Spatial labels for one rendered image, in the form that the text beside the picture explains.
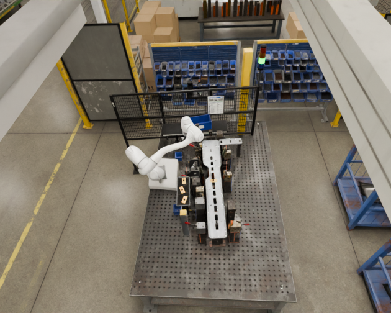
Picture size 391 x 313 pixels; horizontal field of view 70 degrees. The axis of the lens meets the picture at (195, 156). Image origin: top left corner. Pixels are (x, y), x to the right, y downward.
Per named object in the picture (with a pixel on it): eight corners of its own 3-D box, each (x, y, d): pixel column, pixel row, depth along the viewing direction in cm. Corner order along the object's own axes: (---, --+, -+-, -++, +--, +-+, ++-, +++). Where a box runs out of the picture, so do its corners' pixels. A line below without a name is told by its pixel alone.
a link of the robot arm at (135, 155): (146, 174, 343) (133, 161, 344) (155, 164, 345) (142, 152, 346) (136, 167, 266) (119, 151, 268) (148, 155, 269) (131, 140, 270)
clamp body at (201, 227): (207, 244, 304) (206, 229, 277) (197, 244, 304) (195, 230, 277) (206, 236, 310) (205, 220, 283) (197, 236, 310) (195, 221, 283)
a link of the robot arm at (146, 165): (156, 164, 267) (146, 154, 268) (143, 178, 267) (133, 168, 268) (159, 164, 280) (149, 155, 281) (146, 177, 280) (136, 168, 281)
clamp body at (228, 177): (232, 193, 346) (233, 176, 320) (222, 194, 346) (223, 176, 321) (231, 187, 352) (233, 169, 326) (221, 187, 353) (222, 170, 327)
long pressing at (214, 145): (229, 238, 277) (229, 237, 276) (207, 239, 277) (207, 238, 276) (219, 140, 368) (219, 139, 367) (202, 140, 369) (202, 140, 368)
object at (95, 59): (152, 123, 547) (129, 18, 397) (151, 128, 538) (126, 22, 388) (87, 123, 557) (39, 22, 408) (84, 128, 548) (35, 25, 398)
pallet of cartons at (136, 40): (166, 98, 599) (159, 52, 521) (129, 100, 601) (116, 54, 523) (169, 68, 679) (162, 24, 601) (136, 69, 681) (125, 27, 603)
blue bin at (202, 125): (211, 128, 377) (211, 122, 367) (190, 133, 374) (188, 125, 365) (209, 121, 388) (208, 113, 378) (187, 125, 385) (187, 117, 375)
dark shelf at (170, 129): (228, 132, 375) (228, 130, 373) (161, 136, 377) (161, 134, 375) (226, 121, 390) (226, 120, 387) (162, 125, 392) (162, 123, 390)
